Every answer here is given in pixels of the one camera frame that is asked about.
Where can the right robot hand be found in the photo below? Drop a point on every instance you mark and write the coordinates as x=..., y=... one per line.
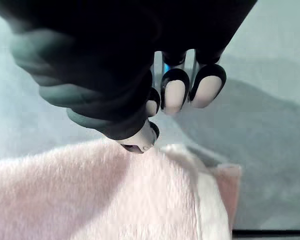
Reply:
x=110, y=55

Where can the pink terry towel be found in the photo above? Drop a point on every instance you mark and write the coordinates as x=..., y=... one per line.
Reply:
x=110, y=195

